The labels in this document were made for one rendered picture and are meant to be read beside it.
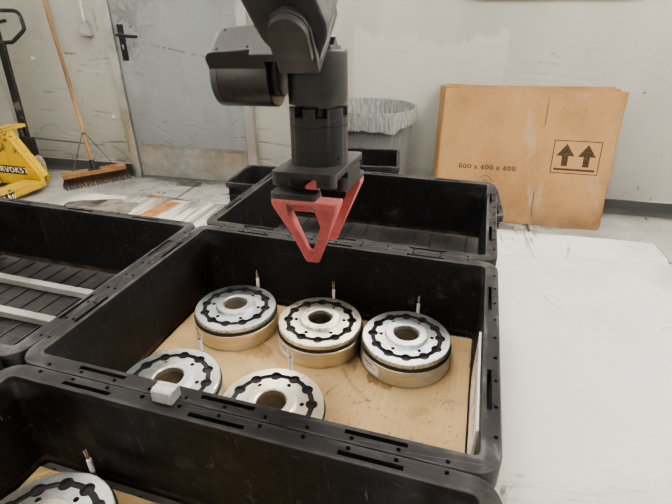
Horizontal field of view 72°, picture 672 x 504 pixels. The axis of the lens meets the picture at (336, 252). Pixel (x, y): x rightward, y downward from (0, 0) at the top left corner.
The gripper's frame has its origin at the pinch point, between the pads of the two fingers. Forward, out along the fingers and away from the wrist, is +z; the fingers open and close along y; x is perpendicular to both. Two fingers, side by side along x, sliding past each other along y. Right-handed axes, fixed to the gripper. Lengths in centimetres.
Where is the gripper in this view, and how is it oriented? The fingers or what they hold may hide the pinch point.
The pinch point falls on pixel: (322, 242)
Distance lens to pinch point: 50.8
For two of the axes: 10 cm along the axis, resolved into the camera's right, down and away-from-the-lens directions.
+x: 9.6, 1.1, -2.7
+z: 0.1, 9.1, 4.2
